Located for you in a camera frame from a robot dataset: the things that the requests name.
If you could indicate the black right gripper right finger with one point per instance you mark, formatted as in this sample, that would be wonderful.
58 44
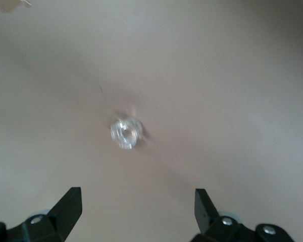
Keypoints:
204 214

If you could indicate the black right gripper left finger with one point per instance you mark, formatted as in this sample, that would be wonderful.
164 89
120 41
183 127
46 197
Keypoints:
68 209

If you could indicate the clear glass shaker cup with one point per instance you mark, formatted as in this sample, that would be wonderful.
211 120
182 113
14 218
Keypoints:
125 134

